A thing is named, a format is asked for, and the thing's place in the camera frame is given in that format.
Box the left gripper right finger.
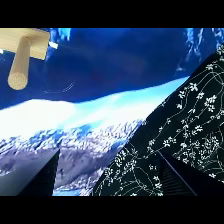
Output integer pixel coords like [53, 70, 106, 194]
[155, 149, 224, 197]

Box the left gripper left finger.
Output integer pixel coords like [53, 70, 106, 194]
[0, 148, 61, 197]

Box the black floral garment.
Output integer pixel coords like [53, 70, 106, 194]
[91, 43, 224, 197]

